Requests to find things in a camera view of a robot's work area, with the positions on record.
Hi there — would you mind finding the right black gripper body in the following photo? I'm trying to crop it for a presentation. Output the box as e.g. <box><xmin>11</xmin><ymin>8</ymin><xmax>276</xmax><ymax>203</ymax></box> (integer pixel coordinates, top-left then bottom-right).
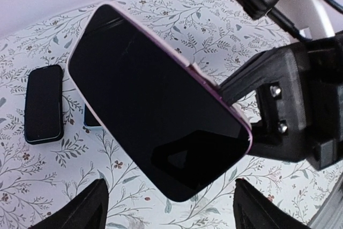
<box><xmin>290</xmin><ymin>34</ymin><xmax>342</xmax><ymax>170</ymax></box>

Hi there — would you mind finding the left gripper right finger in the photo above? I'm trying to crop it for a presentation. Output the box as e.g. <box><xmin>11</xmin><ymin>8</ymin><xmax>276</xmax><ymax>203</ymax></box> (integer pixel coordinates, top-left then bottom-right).
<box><xmin>233</xmin><ymin>179</ymin><xmax>308</xmax><ymax>229</ymax></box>

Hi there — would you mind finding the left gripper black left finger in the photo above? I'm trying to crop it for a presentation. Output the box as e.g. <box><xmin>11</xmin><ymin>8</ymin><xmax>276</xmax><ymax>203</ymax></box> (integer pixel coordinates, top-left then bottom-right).
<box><xmin>31</xmin><ymin>179</ymin><xmax>109</xmax><ymax>229</ymax></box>

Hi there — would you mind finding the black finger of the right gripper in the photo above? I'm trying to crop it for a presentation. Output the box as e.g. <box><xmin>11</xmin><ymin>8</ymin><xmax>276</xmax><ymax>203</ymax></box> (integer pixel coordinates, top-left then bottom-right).
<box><xmin>219</xmin><ymin>46</ymin><xmax>307</xmax><ymax>162</ymax></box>

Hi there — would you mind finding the black phone middle white case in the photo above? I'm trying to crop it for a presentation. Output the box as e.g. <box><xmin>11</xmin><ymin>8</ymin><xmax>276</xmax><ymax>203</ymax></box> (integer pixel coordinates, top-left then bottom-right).
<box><xmin>84</xmin><ymin>104</ymin><xmax>101</xmax><ymax>129</ymax></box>

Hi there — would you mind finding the black phone left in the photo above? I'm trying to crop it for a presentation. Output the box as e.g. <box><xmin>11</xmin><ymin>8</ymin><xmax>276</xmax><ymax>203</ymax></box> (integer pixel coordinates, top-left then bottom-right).
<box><xmin>24</xmin><ymin>65</ymin><xmax>64</xmax><ymax>145</ymax></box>

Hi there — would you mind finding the floral patterned table mat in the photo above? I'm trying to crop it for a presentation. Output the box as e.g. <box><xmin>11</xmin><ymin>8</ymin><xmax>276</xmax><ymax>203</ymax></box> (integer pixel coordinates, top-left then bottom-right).
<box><xmin>1</xmin><ymin>0</ymin><xmax>342</xmax><ymax>228</ymax></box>

